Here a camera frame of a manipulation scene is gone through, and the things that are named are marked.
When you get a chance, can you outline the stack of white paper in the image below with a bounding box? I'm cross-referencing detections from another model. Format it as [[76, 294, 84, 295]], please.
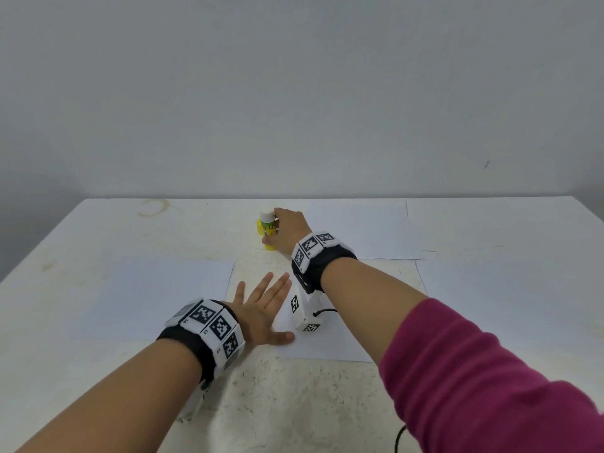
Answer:
[[415, 257, 588, 347], [72, 256, 237, 342]]

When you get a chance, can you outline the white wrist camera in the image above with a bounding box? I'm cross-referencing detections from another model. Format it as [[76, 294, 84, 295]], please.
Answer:
[[176, 379, 209, 422], [286, 288, 332, 335]]

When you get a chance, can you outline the pink sleeve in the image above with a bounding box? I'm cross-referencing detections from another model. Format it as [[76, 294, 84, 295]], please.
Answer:
[[378, 296, 604, 453]]

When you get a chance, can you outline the yellow glue stick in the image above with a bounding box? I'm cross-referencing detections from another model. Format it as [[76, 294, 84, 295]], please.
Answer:
[[255, 208, 281, 253]]

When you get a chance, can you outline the person's right hand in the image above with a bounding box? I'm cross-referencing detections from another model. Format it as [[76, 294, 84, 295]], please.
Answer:
[[262, 206, 315, 259]]

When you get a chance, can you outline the black cable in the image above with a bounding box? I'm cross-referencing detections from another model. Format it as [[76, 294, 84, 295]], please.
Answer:
[[311, 305, 413, 453]]

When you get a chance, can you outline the person's right forearm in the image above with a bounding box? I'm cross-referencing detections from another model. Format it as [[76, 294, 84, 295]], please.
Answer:
[[320, 256, 432, 366]]

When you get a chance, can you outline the person's left forearm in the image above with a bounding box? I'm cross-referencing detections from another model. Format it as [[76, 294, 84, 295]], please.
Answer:
[[13, 338, 206, 453]]

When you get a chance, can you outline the person's left hand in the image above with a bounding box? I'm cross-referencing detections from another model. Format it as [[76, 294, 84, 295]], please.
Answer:
[[223, 271, 298, 352]]

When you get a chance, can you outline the black marker wristband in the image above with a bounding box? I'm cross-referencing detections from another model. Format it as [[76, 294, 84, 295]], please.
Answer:
[[155, 296, 247, 384], [289, 230, 360, 295]]

